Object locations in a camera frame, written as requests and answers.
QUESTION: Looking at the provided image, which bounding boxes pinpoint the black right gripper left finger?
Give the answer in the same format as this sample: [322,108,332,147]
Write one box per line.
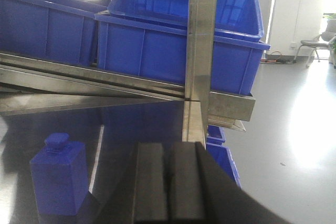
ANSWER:
[94,143,168,223]

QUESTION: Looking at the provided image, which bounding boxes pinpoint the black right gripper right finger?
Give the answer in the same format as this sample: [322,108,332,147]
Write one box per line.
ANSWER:
[169,142,287,223]

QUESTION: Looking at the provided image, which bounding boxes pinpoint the blue bottle part with cap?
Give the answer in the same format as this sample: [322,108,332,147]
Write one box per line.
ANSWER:
[29,133,88,216]

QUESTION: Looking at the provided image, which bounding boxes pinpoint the blue bin on lower shelf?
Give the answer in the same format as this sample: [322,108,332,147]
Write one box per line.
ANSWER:
[206,125,241,188]

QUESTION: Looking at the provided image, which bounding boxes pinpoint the blue bin on shelf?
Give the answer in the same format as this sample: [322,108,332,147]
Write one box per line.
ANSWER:
[206,125,241,188]
[95,12,270,95]
[1,0,107,66]

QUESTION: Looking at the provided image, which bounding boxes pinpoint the blue bin on right shelf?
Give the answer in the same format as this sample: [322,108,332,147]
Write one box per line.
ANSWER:
[95,12,270,95]

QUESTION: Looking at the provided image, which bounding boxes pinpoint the stainless steel shelf rack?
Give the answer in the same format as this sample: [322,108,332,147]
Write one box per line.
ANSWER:
[1,0,255,142]

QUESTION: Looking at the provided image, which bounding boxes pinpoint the blue bin on left shelf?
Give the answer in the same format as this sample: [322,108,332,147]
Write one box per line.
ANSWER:
[1,0,107,66]

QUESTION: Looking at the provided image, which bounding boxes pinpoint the grey office chair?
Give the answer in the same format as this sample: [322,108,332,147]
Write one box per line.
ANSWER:
[292,18,335,68]

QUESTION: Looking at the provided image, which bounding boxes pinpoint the blue bin stacked on top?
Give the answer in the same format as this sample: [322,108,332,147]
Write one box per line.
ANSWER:
[108,0,264,42]

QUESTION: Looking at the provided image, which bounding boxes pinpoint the orange cable on floor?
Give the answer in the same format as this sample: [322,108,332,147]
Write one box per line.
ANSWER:
[260,50,296,65]

